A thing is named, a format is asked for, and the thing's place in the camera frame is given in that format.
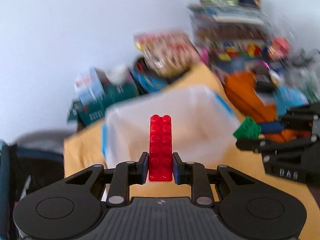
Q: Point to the long red brick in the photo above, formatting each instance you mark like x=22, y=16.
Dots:
x=160, y=149

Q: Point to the green square brick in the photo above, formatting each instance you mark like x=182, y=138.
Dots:
x=248, y=129

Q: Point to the teal book box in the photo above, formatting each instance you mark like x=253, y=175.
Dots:
x=95, y=110

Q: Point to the light blue box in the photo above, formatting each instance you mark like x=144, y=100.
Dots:
x=287, y=97

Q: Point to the snack bag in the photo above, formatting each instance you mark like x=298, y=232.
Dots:
x=168, y=53

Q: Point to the blue white cylinder box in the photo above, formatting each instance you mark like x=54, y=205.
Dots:
x=89, y=85

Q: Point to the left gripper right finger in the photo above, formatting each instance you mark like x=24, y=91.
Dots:
x=197, y=177

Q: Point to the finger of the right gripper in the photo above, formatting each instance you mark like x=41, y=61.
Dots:
x=275, y=128
x=268, y=146

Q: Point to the translucent plastic storage bin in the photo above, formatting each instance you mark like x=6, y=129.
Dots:
x=202, y=126

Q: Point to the orange box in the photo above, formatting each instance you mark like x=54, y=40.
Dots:
x=240, y=90

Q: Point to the stacked game boxes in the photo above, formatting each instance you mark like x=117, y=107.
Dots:
x=227, y=21

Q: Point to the dark blue bag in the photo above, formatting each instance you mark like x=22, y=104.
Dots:
x=23, y=171

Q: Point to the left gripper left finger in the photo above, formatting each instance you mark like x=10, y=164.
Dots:
x=126, y=174

